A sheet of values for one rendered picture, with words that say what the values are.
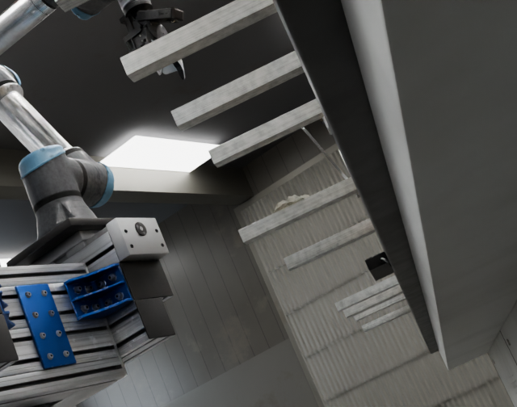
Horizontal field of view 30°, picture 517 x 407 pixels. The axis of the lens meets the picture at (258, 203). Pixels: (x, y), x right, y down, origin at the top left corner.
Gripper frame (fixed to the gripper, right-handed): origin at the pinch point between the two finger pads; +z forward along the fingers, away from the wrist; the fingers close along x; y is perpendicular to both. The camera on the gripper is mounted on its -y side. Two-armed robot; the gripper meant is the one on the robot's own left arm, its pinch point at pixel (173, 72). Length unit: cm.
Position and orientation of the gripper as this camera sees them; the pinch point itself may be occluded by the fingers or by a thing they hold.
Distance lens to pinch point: 231.9
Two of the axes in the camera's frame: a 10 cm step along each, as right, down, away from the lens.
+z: 3.9, 8.8, -2.7
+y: -7.4, 4.7, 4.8
